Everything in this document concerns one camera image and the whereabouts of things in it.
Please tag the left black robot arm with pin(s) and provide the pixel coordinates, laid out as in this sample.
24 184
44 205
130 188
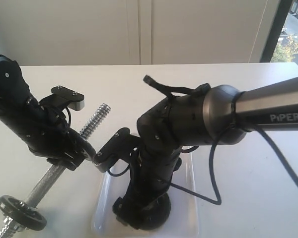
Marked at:
19 109

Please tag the black window frame post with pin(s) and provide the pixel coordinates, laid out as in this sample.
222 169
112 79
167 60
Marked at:
275 30

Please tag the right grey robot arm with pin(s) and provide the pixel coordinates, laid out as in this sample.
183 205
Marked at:
184 120

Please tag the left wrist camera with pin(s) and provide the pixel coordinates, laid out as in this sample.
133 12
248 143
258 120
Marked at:
62 97

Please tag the chrome threaded dumbbell bar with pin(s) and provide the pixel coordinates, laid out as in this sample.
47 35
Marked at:
49 178

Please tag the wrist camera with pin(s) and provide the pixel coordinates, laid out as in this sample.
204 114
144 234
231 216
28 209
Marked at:
114 148
62 97

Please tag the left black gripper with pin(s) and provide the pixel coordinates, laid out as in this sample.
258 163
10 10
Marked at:
56 141

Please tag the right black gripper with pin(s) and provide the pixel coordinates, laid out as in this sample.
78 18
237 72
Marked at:
150 175

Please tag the black weight plate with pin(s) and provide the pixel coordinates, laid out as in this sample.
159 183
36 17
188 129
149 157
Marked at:
6 199
153 216
87 149

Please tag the white plastic tray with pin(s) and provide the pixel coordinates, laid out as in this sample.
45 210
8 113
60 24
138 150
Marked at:
182 221

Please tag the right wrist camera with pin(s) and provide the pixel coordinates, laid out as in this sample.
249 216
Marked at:
114 148

